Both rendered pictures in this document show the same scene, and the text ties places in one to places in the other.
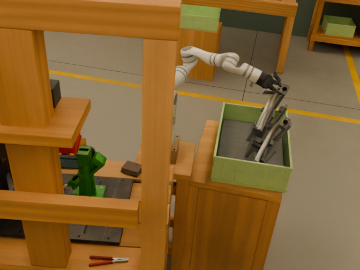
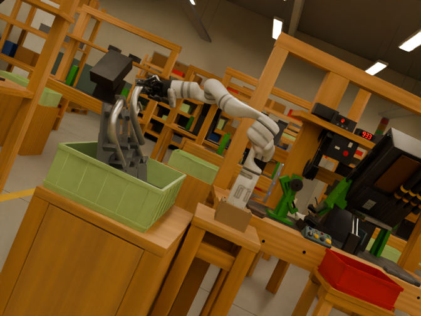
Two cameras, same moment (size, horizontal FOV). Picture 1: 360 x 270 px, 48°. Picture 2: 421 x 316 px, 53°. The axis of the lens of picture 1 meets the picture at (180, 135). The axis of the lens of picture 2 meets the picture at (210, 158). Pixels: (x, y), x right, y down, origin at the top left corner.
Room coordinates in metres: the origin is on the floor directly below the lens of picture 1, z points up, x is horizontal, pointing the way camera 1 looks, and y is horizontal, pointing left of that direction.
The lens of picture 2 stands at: (3.84, -0.29, 1.26)
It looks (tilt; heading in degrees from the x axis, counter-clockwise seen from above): 5 degrees down; 175
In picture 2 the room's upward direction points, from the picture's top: 24 degrees clockwise
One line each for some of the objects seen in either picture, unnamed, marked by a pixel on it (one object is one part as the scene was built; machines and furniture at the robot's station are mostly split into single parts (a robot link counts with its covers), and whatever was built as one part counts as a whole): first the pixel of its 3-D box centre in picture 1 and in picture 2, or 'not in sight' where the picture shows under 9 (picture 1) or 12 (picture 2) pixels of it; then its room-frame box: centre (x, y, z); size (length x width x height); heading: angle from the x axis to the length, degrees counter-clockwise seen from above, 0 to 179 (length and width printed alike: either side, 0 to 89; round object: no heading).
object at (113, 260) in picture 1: (109, 260); not in sight; (1.09, 0.25, 0.89); 0.16 x 0.05 x 0.01; 98
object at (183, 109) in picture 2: not in sight; (179, 110); (-8.50, -0.62, 1.11); 3.01 x 0.54 x 2.23; 79
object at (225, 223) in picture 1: (231, 201); (94, 284); (2.03, -0.37, 0.39); 0.68 x 0.52 x 0.79; 170
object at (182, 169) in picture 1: (165, 157); (225, 226); (1.88, 0.07, 0.83); 0.32 x 0.32 x 0.04; 86
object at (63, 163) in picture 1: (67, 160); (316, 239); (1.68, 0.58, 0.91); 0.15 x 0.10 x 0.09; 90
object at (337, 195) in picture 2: not in sight; (341, 195); (1.45, 0.70, 1.17); 0.13 x 0.12 x 0.20; 90
